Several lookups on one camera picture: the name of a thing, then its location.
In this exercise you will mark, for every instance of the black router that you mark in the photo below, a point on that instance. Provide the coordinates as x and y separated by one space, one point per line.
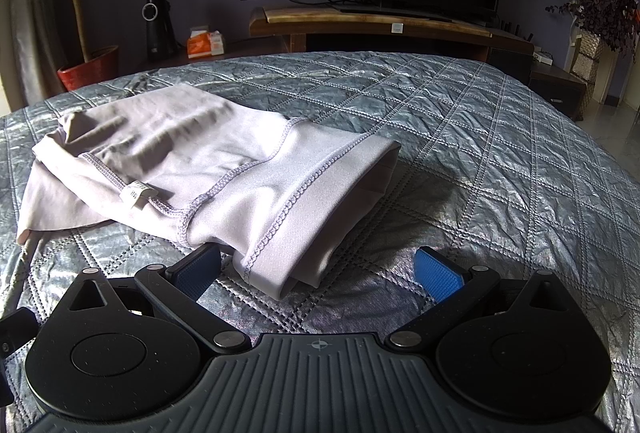
510 30

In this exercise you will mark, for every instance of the dark brown cabinet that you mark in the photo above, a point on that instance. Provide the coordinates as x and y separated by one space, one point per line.
555 88

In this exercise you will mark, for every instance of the white door frame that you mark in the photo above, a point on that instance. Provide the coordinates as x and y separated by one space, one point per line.
617 63

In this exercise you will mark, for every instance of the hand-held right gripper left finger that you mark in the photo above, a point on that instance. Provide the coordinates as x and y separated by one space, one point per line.
196 275

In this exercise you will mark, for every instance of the orange tissue box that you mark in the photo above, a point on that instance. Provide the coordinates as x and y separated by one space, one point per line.
202 45

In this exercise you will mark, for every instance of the light pink garment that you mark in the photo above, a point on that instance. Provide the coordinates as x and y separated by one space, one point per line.
240 173

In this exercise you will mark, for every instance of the beige curtain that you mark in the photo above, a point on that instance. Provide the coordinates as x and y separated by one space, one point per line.
30 38

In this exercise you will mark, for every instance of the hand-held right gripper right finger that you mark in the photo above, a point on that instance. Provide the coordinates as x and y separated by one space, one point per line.
440 274

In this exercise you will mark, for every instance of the grey quilted bedspread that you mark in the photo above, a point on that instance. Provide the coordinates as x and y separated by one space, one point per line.
500 153

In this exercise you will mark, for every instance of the small white box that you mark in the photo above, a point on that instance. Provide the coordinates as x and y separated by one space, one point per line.
542 57

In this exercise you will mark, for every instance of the silver woven vase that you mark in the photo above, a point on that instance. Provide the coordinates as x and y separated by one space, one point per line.
585 58

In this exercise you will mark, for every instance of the wooden television stand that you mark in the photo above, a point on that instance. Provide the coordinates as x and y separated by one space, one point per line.
380 25

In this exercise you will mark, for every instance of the black tabletop appliance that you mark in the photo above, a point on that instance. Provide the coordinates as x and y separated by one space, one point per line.
159 28

